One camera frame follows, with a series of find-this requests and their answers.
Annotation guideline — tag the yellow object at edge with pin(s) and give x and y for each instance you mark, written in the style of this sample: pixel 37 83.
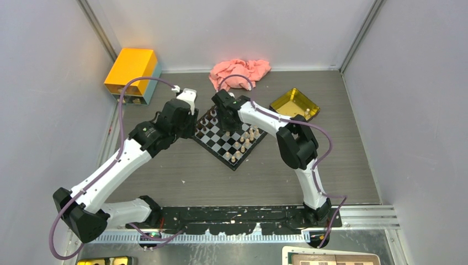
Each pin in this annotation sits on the yellow object at edge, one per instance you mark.
pixel 119 260

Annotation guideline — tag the pink crumpled cloth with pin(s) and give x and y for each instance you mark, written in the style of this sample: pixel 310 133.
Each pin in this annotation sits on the pink crumpled cloth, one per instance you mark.
pixel 238 74

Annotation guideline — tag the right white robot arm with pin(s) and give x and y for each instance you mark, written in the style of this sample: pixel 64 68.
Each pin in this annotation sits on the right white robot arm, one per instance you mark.
pixel 296 142

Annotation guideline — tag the yellow teal drawer box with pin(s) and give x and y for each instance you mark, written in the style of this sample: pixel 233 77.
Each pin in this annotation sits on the yellow teal drawer box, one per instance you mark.
pixel 132 63

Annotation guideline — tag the black white chess board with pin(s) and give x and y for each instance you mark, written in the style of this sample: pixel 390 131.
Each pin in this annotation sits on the black white chess board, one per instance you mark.
pixel 210 136

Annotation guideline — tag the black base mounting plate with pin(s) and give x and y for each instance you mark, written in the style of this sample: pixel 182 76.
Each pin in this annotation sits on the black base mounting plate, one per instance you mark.
pixel 238 220

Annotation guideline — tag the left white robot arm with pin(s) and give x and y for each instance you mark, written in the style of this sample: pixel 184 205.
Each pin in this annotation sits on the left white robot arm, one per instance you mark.
pixel 85 211

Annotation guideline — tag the boxed chess board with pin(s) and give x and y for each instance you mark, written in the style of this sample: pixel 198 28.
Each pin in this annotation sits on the boxed chess board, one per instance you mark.
pixel 310 256

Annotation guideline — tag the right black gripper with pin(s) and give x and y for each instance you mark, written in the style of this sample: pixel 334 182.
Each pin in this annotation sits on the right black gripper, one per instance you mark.
pixel 229 128

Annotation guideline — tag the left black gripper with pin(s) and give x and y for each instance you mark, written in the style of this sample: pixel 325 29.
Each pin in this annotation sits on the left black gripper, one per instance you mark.
pixel 192 118

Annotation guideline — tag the gold tin tray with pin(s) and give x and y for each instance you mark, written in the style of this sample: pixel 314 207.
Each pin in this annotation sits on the gold tin tray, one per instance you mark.
pixel 294 102

